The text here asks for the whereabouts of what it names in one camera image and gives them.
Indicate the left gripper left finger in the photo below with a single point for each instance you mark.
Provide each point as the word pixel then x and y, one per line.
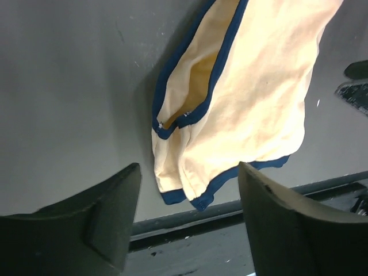
pixel 86 234

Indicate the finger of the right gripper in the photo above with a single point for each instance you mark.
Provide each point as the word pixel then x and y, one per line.
pixel 357 70
pixel 354 94

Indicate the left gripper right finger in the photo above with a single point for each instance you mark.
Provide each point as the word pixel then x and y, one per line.
pixel 290 234

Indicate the beige underwear navy trim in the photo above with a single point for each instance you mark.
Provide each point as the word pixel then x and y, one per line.
pixel 234 91

